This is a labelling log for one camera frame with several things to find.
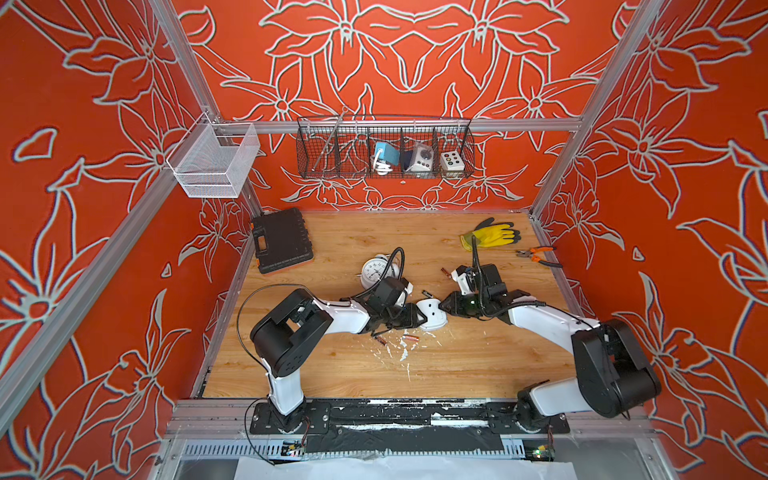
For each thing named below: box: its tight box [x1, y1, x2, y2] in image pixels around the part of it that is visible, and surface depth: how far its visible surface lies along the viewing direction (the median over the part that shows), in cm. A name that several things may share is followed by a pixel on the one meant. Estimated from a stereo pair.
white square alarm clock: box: [416, 298, 448, 331], surface depth 89 cm
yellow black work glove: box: [460, 217, 521, 251], surface depth 112 cm
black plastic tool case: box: [252, 208, 314, 274], surface depth 106 cm
